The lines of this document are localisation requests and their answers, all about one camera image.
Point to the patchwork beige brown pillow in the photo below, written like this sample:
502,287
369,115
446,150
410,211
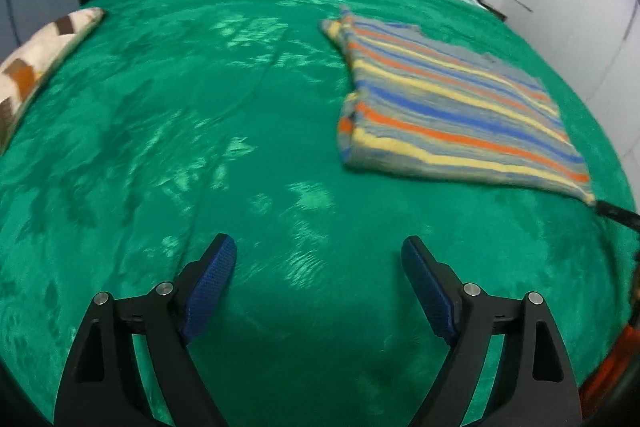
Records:
26,70

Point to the green floral bedspread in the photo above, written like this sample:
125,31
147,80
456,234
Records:
177,120

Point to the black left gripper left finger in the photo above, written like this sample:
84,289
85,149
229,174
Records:
101,383

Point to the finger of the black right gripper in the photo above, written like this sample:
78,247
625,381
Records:
627,218

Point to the striped knit sweater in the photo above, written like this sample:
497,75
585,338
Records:
427,109

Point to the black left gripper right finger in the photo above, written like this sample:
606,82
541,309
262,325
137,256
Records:
533,384

